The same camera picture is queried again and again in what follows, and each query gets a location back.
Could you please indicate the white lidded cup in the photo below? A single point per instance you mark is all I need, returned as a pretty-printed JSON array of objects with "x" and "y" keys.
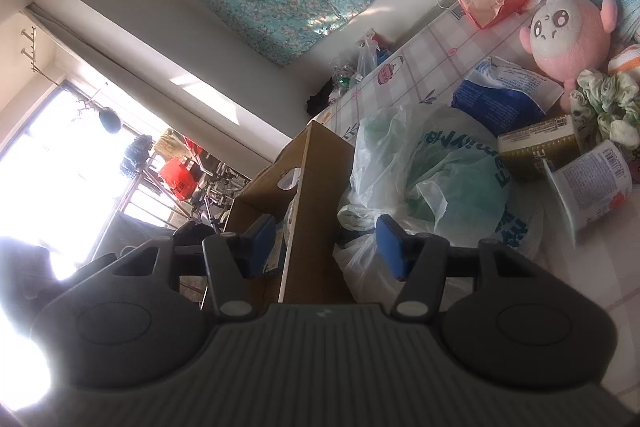
[{"x": 590, "y": 187}]

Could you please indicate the cardboard box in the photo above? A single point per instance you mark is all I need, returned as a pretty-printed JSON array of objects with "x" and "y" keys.
[{"x": 320, "y": 207}]

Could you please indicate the pink plush toy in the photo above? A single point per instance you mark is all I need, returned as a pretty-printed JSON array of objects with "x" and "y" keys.
[{"x": 560, "y": 42}]

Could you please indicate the green scrunchie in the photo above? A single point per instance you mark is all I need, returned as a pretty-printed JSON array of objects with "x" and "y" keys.
[{"x": 605, "y": 102}]

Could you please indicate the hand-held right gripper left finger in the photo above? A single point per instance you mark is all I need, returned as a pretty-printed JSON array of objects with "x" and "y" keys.
[{"x": 260, "y": 242}]

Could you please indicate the orange striped cloth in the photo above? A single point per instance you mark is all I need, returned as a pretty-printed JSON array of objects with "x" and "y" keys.
[{"x": 627, "y": 59}]

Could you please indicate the wheelchair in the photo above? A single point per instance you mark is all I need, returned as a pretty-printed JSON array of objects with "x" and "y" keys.
[{"x": 220, "y": 192}]

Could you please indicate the black cloth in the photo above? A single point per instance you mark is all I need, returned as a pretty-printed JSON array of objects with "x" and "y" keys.
[{"x": 322, "y": 99}]

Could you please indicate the red hanging bag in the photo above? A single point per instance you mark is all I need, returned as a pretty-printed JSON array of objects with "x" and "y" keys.
[{"x": 177, "y": 179}]

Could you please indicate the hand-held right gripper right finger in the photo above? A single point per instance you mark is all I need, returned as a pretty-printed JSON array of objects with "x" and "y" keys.
[{"x": 395, "y": 247}]

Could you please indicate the blue hanging garment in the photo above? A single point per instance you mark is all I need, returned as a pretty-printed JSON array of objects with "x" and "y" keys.
[{"x": 136, "y": 154}]

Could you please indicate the clear plastic bag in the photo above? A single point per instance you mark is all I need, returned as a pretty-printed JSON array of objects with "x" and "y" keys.
[{"x": 365, "y": 57}]

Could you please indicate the blue wet wipes pack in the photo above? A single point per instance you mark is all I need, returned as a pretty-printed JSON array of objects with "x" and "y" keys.
[{"x": 500, "y": 92}]

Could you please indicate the translucent plastic bag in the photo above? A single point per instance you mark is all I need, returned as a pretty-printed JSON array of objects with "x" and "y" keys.
[{"x": 450, "y": 187}]

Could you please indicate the brown drink carton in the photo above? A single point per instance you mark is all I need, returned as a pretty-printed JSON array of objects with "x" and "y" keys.
[{"x": 537, "y": 147}]

